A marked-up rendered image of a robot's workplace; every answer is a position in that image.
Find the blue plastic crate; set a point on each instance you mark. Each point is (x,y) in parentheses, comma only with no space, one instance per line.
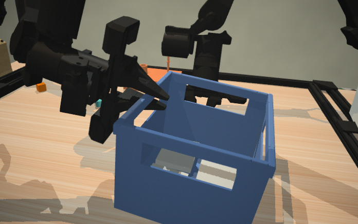
(224,137)

